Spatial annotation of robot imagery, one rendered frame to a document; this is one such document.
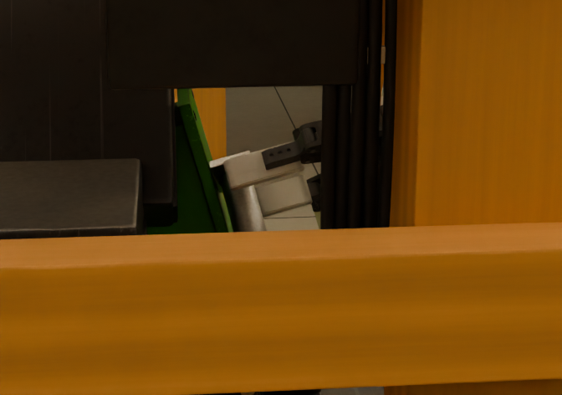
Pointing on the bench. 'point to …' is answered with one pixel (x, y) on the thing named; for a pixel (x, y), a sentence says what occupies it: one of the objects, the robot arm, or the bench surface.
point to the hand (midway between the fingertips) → (263, 184)
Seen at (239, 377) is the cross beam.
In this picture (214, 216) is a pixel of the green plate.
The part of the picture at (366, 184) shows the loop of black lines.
